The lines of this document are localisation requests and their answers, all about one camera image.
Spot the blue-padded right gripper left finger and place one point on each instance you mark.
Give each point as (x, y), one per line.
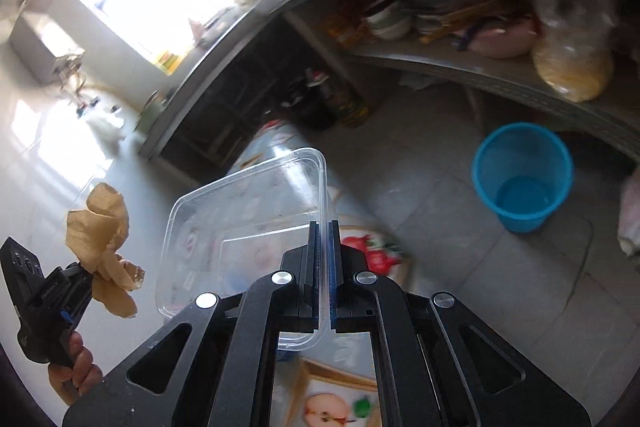
(299, 307)

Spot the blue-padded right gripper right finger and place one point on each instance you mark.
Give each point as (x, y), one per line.
(350, 312)

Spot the brown paper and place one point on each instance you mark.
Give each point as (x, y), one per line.
(95, 235)

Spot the clear plastic food container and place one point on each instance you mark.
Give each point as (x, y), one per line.
(226, 235)

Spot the person's left hand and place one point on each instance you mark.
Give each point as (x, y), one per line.
(70, 383)

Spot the cooking oil bottle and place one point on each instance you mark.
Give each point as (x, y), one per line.
(341, 97)

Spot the blue plastic waste basket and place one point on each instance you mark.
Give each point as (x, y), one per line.
(523, 173)

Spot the orange snack packet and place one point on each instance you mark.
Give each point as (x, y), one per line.
(346, 28)

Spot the stack of white bowls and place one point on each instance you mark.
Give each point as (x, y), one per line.
(386, 21)

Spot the white pink plastic bag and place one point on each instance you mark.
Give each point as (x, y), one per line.
(629, 220)

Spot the pink plastic basin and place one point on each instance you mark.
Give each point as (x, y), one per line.
(501, 40)

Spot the bag of yellow grain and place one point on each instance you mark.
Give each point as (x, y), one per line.
(573, 54)

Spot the white wall water heater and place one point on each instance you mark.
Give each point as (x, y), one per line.
(47, 51)

